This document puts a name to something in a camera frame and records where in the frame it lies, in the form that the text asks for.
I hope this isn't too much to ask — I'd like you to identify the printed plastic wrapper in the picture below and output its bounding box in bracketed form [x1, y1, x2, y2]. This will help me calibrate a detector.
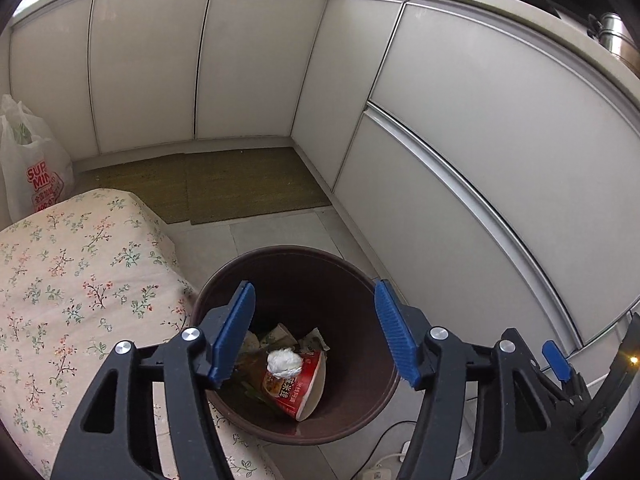
[299, 328, 331, 356]

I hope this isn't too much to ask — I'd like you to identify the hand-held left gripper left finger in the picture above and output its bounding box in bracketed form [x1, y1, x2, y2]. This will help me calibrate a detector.
[50, 281, 257, 480]

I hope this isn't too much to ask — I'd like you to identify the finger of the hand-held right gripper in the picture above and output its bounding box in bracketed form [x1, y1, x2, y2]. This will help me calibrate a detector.
[530, 340, 593, 416]

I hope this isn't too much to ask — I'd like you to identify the green woven floor mat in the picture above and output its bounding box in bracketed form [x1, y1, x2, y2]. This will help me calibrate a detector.
[82, 155, 193, 225]
[185, 147, 332, 226]

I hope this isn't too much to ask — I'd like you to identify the beige paper carton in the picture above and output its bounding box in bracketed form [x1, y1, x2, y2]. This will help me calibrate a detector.
[248, 324, 296, 361]

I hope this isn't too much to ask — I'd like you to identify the white tissue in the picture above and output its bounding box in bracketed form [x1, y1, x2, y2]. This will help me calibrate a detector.
[267, 346, 305, 380]

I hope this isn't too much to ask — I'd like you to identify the white cabinet with doors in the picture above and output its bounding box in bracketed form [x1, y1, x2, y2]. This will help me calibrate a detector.
[10, 0, 331, 156]

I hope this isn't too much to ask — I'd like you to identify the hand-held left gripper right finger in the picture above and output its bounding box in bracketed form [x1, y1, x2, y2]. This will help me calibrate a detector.
[375, 280, 581, 480]

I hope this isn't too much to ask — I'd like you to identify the white plastic bag red print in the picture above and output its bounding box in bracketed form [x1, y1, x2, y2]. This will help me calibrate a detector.
[0, 94, 76, 223]

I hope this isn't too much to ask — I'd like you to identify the instant noodle cup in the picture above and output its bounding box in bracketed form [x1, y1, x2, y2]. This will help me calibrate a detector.
[260, 347, 328, 422]

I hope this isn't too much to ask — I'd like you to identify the steel pot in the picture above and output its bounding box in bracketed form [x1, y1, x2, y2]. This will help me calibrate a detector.
[587, 11, 640, 71]

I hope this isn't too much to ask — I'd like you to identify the brown round trash bin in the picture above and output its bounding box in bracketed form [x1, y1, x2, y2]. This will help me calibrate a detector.
[192, 246, 403, 445]

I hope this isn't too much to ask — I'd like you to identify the green printed packet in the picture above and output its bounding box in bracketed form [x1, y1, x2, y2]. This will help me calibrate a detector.
[235, 377, 273, 406]

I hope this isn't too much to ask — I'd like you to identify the white cabinet with drawers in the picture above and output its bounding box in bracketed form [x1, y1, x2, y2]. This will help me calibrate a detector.
[291, 0, 640, 348]

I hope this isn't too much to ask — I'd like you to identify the black cable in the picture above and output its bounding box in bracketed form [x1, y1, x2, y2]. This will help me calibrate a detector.
[367, 419, 420, 466]

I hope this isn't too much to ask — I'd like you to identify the floral cloth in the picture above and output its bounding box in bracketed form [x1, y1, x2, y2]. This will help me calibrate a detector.
[0, 188, 281, 480]

